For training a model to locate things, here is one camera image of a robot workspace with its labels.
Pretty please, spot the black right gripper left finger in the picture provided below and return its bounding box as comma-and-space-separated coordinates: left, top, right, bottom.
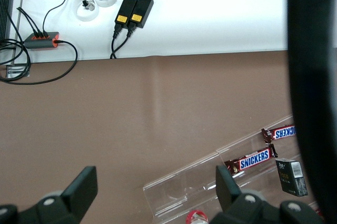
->
0, 165, 98, 224

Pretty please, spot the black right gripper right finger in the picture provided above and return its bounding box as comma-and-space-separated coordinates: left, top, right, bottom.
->
207, 165, 325, 224

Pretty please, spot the snickers chocolate bar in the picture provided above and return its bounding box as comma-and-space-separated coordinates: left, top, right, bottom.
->
261, 124, 298, 145
224, 143, 279, 177

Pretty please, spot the clear acrylic organizer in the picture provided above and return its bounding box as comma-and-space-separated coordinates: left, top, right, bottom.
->
142, 114, 325, 224

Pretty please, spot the small black box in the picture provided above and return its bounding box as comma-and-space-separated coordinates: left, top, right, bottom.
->
275, 158, 309, 198

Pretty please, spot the brown table mat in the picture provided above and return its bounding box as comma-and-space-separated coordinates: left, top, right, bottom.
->
0, 50, 298, 224

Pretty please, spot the grey orange usb hub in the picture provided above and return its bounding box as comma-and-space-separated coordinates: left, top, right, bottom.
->
23, 31, 60, 50

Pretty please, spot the black power adapter yellow label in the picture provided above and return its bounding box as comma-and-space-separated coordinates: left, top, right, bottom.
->
128, 0, 155, 29
114, 0, 138, 28

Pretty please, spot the black ribbed device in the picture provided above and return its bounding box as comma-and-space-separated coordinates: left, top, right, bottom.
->
0, 0, 15, 41

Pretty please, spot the thin black hub cable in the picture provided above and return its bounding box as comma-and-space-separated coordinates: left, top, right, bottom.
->
0, 40, 79, 86
42, 0, 93, 37
19, 7, 45, 37
16, 7, 40, 37

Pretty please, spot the silver metal bracket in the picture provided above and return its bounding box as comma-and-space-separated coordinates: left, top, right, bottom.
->
6, 64, 30, 79

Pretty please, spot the thick black blurred cable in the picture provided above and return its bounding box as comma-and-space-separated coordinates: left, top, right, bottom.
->
286, 0, 337, 224

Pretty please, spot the black adapter mains cable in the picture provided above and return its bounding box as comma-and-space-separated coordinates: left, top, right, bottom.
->
110, 25, 136, 60
110, 23, 122, 60

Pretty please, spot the silver aluminium rail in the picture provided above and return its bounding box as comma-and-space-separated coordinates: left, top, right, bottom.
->
12, 0, 27, 64

